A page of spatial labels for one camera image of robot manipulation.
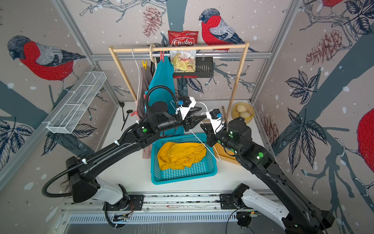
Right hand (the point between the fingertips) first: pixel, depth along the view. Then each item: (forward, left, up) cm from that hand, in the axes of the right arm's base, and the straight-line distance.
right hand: (202, 123), depth 63 cm
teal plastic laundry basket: (-7, -3, -36) cm, 37 cm away
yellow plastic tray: (+3, -12, -32) cm, 34 cm away
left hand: (+2, -1, +7) cm, 7 cm away
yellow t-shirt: (-4, +12, -26) cm, 29 cm away
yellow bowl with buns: (+37, -34, -32) cm, 60 cm away
